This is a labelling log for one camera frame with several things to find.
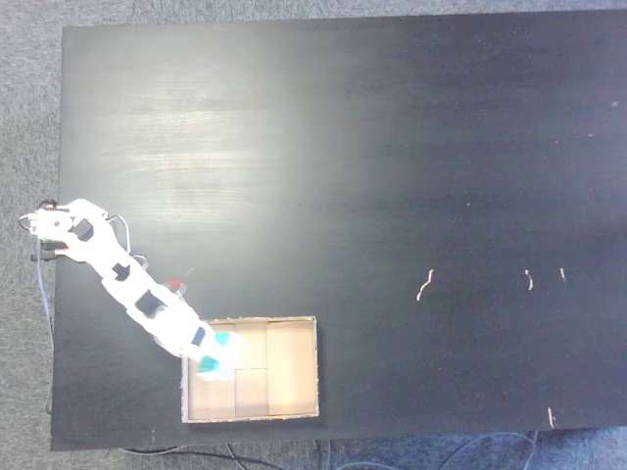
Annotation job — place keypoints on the green and white block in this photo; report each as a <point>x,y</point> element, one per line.
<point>209,363</point>

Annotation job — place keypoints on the shallow cardboard box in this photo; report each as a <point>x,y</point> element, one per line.
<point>284,367</point>

